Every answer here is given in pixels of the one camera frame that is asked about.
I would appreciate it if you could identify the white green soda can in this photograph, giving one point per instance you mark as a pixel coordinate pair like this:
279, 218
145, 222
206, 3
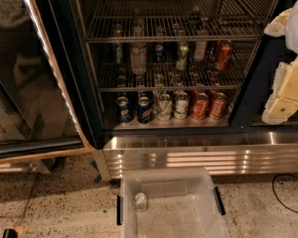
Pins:
164, 107
181, 105

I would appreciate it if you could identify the clear plastic storage bin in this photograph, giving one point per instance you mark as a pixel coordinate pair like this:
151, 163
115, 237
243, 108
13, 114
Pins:
181, 203

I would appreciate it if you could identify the orange soda can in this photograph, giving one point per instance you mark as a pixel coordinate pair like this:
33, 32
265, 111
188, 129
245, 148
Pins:
200, 106
217, 106

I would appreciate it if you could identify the white green soda can right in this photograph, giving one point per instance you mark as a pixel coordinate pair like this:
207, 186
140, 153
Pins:
181, 105

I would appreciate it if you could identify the white can middle shelf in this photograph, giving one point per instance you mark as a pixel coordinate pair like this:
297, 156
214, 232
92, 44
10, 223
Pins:
200, 50

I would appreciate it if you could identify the clear plastic water bottle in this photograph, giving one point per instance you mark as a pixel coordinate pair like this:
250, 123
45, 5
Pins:
138, 50

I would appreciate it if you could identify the middle wire fridge shelf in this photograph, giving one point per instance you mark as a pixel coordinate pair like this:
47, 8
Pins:
198, 75

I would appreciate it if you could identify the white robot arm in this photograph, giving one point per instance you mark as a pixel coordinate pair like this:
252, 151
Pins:
283, 101

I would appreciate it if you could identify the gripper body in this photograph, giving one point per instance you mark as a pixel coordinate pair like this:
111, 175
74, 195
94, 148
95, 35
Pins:
283, 103

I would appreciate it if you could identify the blue Pepsi can left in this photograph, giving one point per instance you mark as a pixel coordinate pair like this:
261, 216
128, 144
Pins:
123, 109

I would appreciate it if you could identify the orange soda can left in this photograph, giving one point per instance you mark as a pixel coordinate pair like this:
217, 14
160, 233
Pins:
200, 106

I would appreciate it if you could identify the red soda can middle shelf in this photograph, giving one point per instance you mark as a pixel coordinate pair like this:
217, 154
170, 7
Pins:
223, 54

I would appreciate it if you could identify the stainless steel fridge base grille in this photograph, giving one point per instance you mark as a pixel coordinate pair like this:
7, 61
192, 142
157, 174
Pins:
220, 154

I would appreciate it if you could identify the white green soda can left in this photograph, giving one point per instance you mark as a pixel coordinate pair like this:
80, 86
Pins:
164, 107

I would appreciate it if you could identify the orange soda can right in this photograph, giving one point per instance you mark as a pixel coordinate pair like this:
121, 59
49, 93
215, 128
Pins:
217, 106

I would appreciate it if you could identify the wire fridge shelf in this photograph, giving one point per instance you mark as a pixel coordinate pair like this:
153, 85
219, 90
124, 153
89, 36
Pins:
198, 75
148, 21

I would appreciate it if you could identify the black round object on floor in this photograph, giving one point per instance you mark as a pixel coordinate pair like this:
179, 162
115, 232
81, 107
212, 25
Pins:
10, 233

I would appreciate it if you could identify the green bottle middle shelf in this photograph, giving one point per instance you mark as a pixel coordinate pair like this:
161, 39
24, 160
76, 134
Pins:
117, 47

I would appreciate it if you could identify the upper wire fridge shelf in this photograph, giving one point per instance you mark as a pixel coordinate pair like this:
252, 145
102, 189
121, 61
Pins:
148, 21

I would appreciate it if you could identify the glass fridge door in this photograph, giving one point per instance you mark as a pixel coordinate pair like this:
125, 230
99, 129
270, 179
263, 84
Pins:
40, 110

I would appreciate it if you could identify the blue Pepsi can right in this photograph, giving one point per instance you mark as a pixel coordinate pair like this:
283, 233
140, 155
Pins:
144, 110

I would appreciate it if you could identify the small clear cup in bin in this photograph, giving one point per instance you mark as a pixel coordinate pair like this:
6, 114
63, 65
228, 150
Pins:
140, 202

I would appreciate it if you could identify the blue pepsi can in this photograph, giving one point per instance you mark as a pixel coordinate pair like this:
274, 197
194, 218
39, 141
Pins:
123, 109
144, 110

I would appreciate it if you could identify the green soda can middle shelf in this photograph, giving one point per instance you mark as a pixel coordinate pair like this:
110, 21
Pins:
182, 55

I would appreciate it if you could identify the blue Pepsi can middle shelf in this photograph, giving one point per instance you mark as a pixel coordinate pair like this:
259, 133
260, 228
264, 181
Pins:
159, 52

